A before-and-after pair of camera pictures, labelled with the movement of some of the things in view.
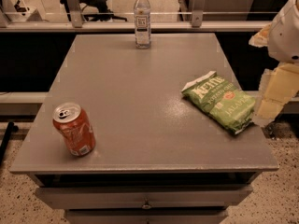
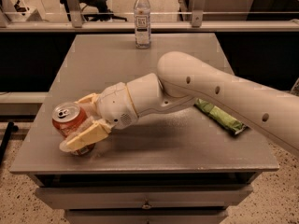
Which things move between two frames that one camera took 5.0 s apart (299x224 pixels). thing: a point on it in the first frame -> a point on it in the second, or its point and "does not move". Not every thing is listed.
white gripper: [285, 36] -> [114, 106]
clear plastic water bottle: [142, 18] does not move
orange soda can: [75, 127] does not move
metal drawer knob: [146, 206] does not move
